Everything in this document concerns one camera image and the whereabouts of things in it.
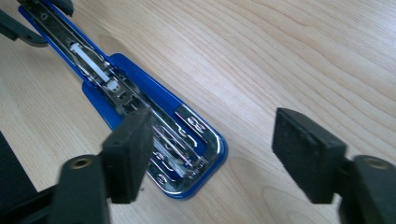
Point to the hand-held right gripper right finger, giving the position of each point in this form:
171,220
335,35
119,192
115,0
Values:
308,155

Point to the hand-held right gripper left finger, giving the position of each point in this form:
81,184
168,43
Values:
124,161

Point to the blue stapler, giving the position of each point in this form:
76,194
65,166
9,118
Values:
140,81

